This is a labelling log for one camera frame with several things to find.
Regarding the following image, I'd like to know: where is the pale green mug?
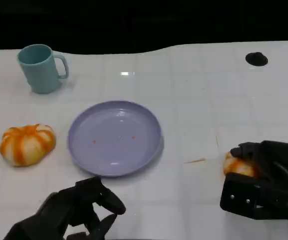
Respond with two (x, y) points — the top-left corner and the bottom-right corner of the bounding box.
(17, 44), (70, 95)

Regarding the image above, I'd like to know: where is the orange and white bread roll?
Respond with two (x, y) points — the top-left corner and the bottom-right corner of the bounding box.
(0, 123), (57, 168)
(223, 151), (259, 179)

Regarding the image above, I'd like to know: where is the lilac plate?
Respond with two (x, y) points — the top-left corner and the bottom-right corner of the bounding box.
(67, 100), (164, 178)

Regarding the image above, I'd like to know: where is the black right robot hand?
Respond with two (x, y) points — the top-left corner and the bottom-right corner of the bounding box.
(230, 140), (288, 191)

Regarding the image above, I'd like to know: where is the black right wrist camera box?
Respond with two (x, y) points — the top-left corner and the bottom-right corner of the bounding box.
(220, 172), (288, 221)

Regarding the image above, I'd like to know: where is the black table cable grommet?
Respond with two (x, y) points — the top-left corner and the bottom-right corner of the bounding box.
(245, 51), (269, 67)

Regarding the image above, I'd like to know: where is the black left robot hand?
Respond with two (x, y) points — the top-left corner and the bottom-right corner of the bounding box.
(2, 176), (126, 240)

